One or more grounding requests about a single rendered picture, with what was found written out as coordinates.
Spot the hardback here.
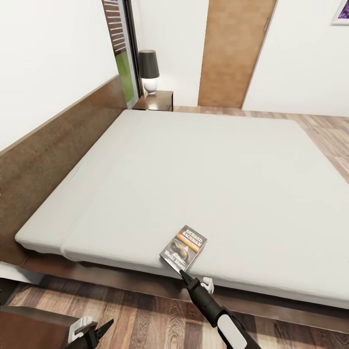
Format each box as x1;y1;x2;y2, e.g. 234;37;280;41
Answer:
159;225;207;277

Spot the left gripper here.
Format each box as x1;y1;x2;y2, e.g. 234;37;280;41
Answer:
65;319;114;349

